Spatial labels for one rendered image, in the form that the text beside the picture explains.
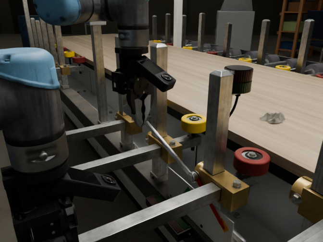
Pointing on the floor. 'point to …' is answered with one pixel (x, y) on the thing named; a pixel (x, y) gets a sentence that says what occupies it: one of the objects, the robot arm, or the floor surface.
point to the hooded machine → (240, 26)
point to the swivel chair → (317, 17)
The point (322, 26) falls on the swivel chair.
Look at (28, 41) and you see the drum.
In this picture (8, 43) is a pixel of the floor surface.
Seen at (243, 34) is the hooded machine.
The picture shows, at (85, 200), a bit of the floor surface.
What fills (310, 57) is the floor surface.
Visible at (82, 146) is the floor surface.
